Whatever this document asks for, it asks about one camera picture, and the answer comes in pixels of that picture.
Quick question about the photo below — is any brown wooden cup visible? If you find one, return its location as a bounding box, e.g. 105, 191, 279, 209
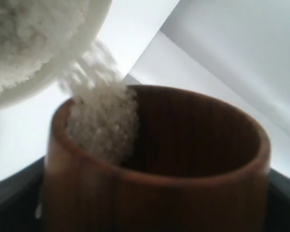
42, 85, 271, 232

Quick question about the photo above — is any white floral ceramic bowl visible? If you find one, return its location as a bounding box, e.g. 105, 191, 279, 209
0, 0, 111, 108

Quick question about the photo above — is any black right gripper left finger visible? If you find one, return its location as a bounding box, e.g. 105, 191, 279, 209
0, 158, 44, 232

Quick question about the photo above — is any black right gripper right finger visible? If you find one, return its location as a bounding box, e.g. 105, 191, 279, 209
263, 169, 290, 232

